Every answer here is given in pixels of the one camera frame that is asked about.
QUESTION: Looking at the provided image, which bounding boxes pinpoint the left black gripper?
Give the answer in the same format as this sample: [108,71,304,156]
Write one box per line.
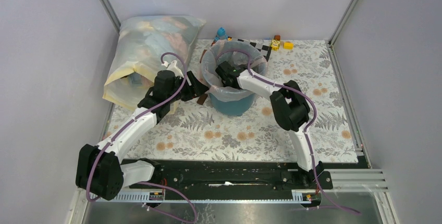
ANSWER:
[167,71,209,104]

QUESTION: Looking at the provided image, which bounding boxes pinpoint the teal plastic trash bin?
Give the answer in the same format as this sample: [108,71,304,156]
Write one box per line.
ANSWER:
[200,41,268,118]

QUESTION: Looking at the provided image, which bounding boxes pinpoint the pink trash bag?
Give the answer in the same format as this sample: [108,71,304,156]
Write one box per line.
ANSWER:
[200,40,268,102]

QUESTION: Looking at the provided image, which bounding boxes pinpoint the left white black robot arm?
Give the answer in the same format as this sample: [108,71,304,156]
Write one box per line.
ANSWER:
[75,70,208,201]

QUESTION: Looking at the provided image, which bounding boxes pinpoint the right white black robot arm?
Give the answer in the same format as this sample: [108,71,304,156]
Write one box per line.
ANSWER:
[215,61,323,189]

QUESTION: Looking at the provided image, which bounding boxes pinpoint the dark brown wooden block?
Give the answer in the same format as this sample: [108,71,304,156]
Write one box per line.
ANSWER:
[197,94,208,105]

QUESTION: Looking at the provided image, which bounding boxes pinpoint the floral patterned table mat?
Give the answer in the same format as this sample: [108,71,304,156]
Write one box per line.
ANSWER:
[126,40,358,163]

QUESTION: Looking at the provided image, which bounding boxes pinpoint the colourful toy block train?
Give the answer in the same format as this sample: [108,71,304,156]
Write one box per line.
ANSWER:
[213,27,229,43]

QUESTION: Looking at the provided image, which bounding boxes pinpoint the large translucent plastic bag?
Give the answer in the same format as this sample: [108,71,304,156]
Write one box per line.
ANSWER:
[103,15,206,110]

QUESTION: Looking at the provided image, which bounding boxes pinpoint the black white checkerboard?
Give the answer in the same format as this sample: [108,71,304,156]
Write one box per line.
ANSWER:
[224,37,272,61]

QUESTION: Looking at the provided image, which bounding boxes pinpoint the yellow toy figure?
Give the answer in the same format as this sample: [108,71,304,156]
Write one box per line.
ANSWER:
[271,35,280,51]

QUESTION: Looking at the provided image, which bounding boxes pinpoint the yellow toy brick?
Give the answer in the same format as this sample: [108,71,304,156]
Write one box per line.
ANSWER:
[283,42,294,50]

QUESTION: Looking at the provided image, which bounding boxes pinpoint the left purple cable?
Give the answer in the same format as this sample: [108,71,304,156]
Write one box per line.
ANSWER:
[85,52,189,203]

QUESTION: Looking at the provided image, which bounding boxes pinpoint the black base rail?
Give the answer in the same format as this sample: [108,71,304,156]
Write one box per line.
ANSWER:
[95,158,369,201]

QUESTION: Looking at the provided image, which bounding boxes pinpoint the aluminium frame rail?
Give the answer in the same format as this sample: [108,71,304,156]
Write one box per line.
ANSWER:
[110,169,388,206]

